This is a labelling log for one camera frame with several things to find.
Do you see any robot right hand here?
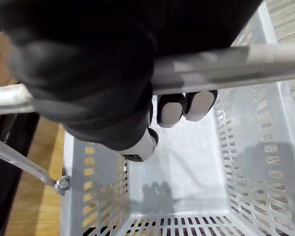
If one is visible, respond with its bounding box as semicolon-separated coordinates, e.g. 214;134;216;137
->
0;0;264;163

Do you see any grey plastic shopping basket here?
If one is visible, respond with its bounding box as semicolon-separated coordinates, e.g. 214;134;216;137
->
0;0;295;236

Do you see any wooden produce stand black frame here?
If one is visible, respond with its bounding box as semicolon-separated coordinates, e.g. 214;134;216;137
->
0;31;66;236

